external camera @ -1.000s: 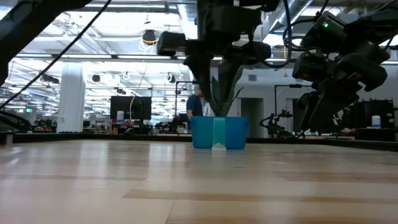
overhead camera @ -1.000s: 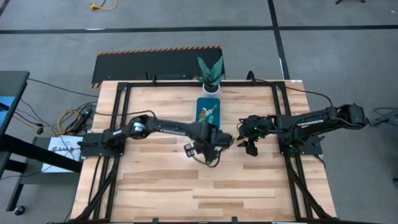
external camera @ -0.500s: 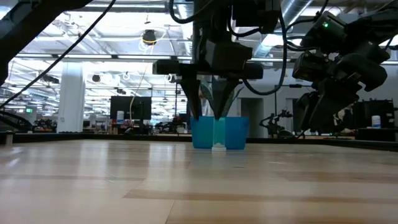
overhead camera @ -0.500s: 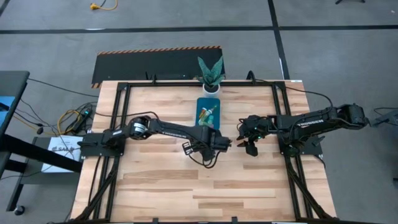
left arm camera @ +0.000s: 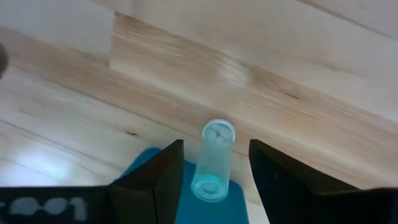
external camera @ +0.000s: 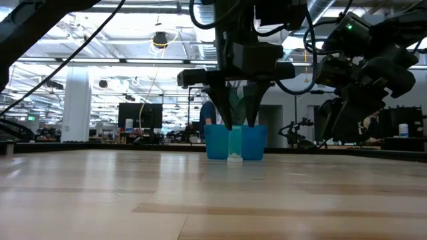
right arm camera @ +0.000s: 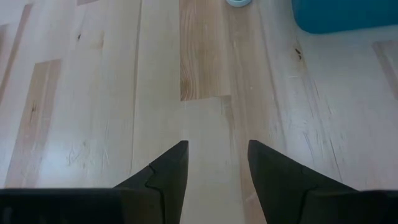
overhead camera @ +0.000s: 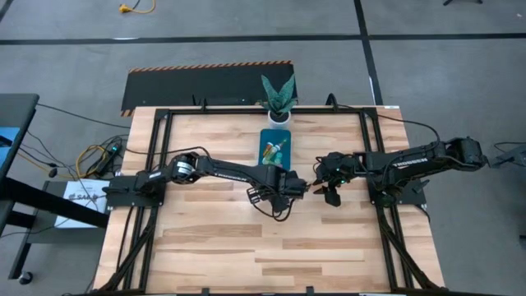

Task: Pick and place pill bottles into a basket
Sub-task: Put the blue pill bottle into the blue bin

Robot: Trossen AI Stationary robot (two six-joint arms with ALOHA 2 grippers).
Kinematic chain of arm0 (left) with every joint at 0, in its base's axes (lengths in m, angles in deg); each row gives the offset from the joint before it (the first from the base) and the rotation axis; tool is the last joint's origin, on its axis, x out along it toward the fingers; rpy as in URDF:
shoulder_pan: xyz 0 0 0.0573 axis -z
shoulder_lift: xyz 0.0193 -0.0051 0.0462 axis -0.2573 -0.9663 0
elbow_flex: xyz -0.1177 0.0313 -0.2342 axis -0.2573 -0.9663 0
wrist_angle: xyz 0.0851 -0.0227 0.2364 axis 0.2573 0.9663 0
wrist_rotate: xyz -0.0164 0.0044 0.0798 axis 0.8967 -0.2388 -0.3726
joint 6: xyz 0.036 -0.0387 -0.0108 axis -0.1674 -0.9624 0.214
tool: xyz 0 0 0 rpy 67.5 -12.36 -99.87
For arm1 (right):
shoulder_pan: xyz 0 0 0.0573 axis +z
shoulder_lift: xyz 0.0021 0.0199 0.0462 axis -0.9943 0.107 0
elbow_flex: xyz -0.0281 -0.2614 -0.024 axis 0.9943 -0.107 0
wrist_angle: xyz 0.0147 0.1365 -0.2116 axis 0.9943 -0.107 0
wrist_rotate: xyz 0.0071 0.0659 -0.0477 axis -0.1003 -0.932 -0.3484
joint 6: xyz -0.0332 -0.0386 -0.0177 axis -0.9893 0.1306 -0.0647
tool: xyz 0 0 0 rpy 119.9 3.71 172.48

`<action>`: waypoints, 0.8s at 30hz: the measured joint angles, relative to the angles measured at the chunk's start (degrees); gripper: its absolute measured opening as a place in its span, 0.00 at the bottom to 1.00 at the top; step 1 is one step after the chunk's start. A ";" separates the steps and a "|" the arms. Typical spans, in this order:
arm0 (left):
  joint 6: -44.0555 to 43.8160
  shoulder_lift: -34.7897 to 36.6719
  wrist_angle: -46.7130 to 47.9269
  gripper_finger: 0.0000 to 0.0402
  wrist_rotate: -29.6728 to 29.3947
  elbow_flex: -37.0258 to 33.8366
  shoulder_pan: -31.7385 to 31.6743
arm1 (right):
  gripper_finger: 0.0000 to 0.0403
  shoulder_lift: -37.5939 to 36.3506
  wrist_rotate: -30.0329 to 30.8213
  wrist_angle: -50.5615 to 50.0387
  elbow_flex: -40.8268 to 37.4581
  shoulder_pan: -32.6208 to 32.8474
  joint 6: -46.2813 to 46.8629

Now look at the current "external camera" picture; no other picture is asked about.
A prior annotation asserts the green snake plant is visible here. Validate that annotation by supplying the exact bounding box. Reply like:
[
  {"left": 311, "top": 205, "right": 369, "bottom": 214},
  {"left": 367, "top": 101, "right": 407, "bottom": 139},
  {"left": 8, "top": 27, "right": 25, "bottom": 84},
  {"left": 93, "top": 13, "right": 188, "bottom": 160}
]
[{"left": 228, "top": 83, "right": 250, "bottom": 127}]

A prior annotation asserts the black left wrist camera cable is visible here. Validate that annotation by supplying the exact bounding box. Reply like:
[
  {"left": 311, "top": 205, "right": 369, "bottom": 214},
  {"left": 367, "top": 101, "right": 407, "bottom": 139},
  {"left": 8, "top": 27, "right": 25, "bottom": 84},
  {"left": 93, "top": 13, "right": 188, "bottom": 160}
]
[{"left": 275, "top": 9, "right": 316, "bottom": 97}]

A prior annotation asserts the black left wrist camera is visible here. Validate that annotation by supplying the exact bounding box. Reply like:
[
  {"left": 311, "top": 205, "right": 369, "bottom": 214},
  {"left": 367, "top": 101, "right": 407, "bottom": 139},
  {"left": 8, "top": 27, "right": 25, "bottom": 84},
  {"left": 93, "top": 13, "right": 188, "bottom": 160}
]
[{"left": 232, "top": 41, "right": 284, "bottom": 75}]

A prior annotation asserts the white pillar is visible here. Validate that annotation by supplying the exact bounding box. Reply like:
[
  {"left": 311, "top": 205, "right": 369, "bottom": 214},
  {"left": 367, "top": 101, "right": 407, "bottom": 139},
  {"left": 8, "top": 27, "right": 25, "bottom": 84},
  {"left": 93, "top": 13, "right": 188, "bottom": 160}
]
[{"left": 61, "top": 65, "right": 93, "bottom": 143}]

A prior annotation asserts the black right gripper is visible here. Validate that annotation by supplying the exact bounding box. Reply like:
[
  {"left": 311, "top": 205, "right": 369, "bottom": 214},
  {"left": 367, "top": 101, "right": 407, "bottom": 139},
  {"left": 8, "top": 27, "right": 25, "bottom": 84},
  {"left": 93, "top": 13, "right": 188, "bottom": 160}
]
[{"left": 316, "top": 71, "right": 390, "bottom": 142}]

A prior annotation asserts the upright silver spiral duct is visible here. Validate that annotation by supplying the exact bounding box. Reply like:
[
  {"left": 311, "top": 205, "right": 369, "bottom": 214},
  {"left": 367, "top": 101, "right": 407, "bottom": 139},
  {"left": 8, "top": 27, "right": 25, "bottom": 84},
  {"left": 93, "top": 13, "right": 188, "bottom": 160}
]
[{"left": 199, "top": 29, "right": 218, "bottom": 61}]

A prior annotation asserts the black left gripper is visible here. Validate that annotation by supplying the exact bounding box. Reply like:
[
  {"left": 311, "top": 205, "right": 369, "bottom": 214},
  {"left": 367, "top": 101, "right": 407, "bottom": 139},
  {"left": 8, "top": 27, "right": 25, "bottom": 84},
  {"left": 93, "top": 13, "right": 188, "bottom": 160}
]
[{"left": 176, "top": 61, "right": 296, "bottom": 131}]

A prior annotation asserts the blue basket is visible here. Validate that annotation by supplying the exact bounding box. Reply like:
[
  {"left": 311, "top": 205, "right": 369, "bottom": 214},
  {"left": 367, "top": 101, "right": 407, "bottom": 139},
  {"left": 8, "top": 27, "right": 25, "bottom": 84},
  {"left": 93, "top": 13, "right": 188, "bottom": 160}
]
[{"left": 203, "top": 125, "right": 268, "bottom": 161}]

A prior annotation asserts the black slanted bar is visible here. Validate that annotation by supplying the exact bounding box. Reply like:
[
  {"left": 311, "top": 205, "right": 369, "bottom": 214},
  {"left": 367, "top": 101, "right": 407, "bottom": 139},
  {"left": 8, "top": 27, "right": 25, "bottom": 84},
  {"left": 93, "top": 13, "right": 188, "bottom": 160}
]
[{"left": 0, "top": 118, "right": 34, "bottom": 143}]

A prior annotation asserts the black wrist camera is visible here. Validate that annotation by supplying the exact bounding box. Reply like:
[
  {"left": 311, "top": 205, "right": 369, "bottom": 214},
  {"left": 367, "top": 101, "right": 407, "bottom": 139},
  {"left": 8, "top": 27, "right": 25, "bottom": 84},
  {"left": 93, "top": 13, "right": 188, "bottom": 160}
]
[
  {"left": 315, "top": 54, "right": 348, "bottom": 88},
  {"left": 232, "top": 41, "right": 284, "bottom": 75}
]

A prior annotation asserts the long ceiling light bar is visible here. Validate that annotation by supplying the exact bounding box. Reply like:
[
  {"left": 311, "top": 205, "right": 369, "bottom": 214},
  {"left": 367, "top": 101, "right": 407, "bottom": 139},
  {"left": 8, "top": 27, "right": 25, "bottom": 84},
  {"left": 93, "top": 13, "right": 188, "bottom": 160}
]
[{"left": 16, "top": 56, "right": 427, "bottom": 70}]

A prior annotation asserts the black monitor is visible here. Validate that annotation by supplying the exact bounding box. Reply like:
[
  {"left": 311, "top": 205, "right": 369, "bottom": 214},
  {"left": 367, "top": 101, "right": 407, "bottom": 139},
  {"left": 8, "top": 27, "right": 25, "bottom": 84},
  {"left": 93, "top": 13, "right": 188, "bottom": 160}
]
[{"left": 117, "top": 102, "right": 163, "bottom": 129}]

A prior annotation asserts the black equipment cabinet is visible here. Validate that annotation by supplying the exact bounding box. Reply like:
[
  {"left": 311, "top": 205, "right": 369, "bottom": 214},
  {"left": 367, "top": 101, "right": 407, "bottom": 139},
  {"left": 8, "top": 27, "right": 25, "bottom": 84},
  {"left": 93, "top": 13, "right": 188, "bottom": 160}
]
[{"left": 380, "top": 105, "right": 425, "bottom": 151}]

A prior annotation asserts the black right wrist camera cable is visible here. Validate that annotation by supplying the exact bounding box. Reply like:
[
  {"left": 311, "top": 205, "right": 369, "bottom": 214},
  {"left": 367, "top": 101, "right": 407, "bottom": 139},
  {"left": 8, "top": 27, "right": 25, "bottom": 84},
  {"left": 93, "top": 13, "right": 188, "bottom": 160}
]
[{"left": 302, "top": 18, "right": 334, "bottom": 56}]

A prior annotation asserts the black ceiling lamp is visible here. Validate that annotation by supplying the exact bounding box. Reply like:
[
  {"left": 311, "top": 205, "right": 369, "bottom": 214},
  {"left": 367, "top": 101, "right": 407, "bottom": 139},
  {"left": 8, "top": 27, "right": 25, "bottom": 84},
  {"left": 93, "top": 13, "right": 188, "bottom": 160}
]
[{"left": 152, "top": 31, "right": 169, "bottom": 48}]

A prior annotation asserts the black table border rail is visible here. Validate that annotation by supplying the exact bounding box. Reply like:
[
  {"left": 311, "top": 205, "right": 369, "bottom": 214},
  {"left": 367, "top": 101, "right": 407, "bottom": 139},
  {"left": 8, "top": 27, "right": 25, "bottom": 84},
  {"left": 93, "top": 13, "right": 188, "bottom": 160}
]
[{"left": 0, "top": 141, "right": 427, "bottom": 163}]

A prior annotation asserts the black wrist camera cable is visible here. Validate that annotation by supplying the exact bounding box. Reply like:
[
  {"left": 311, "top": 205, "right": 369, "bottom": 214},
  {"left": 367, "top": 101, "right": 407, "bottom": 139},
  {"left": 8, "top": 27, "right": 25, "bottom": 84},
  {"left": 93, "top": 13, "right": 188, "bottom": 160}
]
[
  {"left": 275, "top": 9, "right": 316, "bottom": 97},
  {"left": 302, "top": 18, "right": 334, "bottom": 56}
]

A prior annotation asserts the slanted silver ventilation duct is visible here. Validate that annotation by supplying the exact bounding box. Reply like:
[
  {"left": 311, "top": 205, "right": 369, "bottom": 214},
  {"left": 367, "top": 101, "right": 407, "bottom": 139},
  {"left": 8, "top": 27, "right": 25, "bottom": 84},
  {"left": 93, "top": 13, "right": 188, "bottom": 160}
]
[{"left": 307, "top": 0, "right": 335, "bottom": 21}]

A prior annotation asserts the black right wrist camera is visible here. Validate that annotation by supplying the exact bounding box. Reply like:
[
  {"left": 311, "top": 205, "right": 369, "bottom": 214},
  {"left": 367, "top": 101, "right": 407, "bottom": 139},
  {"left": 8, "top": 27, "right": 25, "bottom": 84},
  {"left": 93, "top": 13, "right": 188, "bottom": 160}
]
[{"left": 315, "top": 54, "right": 348, "bottom": 88}]

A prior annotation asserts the person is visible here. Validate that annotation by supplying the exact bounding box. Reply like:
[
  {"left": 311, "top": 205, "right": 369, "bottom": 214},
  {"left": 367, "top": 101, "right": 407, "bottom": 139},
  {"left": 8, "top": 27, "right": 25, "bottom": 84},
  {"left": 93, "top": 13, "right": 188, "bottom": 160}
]
[
  {"left": 199, "top": 101, "right": 218, "bottom": 141},
  {"left": 362, "top": 111, "right": 382, "bottom": 141}
]

